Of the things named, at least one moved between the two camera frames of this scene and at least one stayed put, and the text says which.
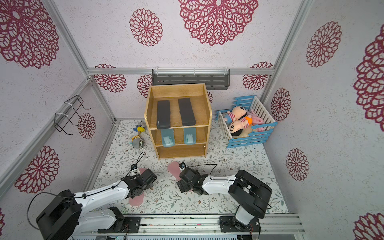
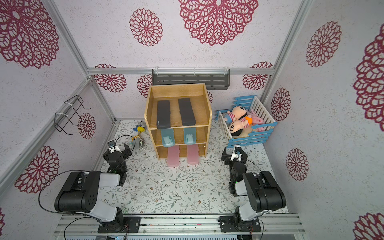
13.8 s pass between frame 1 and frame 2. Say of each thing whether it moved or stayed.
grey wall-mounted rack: stayed
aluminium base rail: stayed
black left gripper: moved
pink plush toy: stayed
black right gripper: moved
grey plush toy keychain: stayed
